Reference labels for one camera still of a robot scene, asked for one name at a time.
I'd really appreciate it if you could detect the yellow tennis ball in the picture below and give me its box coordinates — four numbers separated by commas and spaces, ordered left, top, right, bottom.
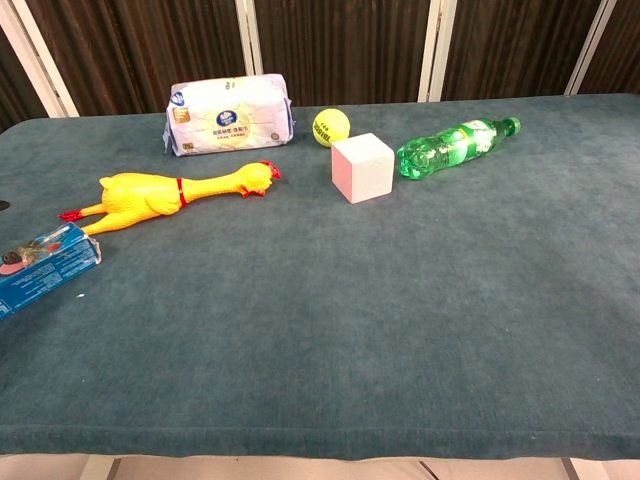
311, 107, 352, 149

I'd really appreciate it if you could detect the white tissue pack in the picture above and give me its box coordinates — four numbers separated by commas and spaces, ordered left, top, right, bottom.
163, 73, 294, 158

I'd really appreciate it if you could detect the dark brown slatted panel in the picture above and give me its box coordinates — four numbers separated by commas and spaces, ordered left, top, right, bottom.
253, 0, 434, 108
25, 0, 251, 119
578, 0, 640, 96
0, 28, 50, 134
441, 0, 602, 102

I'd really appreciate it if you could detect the white partition frame post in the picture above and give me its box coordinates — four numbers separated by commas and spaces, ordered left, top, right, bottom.
0, 0, 80, 119
234, 0, 265, 77
564, 0, 619, 97
417, 0, 457, 104

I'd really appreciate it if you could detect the white pink cube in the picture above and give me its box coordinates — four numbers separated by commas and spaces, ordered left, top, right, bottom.
330, 131, 397, 205

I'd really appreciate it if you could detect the blue cookie box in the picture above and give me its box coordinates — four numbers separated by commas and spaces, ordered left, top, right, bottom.
0, 221, 104, 322

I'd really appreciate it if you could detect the teal table cloth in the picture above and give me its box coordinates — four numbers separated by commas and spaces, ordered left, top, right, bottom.
0, 91, 640, 460

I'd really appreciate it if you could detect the green plastic bottle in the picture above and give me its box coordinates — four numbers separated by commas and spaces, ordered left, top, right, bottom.
395, 115, 523, 183

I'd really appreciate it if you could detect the yellow rubber chicken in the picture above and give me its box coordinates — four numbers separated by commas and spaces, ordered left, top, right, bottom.
58, 159, 283, 237

